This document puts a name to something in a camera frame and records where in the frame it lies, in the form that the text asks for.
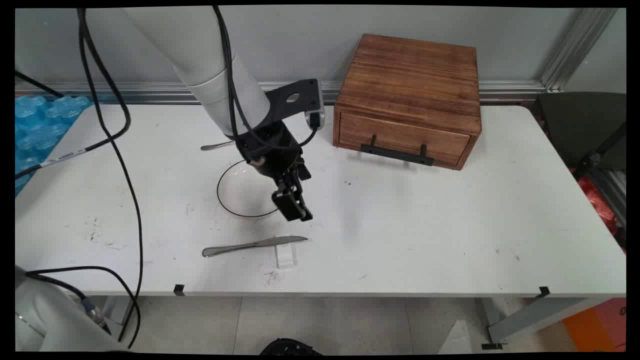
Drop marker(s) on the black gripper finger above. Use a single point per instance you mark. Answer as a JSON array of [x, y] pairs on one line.
[[302, 207], [286, 202]]

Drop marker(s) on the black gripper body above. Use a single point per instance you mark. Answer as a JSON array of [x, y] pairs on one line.
[[272, 150]]

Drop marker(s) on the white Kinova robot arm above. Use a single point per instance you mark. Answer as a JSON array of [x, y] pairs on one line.
[[200, 50]]

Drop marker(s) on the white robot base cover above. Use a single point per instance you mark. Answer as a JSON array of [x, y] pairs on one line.
[[50, 320]]

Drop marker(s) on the white plate with black rim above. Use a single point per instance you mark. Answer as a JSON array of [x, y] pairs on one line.
[[245, 192]]

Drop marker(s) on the clear plastic cutlery rest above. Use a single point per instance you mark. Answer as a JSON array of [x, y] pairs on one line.
[[286, 257]]

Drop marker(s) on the silver fork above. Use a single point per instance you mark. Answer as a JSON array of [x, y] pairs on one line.
[[217, 146]]

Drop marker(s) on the silver table knife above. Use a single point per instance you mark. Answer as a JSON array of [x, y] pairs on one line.
[[250, 245]]

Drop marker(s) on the black table edge clip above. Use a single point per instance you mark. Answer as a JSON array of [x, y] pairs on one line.
[[179, 289], [544, 291]]

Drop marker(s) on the black round object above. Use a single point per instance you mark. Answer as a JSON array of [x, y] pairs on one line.
[[290, 347]]

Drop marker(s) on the brown wooden drawer cabinet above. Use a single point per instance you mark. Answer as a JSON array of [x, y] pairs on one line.
[[415, 75]]

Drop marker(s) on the white triangular board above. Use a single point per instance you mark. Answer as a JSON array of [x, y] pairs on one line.
[[460, 342]]

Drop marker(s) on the blue bubble wrap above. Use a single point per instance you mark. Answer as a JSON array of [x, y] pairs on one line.
[[40, 130]]

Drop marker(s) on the grey table leg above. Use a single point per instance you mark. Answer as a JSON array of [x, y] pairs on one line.
[[535, 315]]

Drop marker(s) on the black chair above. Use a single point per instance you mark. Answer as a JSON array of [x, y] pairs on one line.
[[580, 125]]

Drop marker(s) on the red plastic bag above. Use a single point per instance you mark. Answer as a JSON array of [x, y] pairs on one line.
[[597, 200]]

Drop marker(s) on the grey metal bar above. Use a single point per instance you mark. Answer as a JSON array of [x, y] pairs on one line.
[[610, 192]]

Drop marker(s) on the orange box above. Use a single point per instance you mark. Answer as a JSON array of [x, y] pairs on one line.
[[597, 325]]

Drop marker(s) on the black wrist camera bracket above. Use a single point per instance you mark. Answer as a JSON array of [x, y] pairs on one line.
[[295, 97]]

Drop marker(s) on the horizontal aluminium frame rail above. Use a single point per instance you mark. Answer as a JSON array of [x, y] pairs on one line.
[[150, 92]]

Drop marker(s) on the slanted aluminium frame post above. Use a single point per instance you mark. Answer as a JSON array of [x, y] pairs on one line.
[[575, 50]]

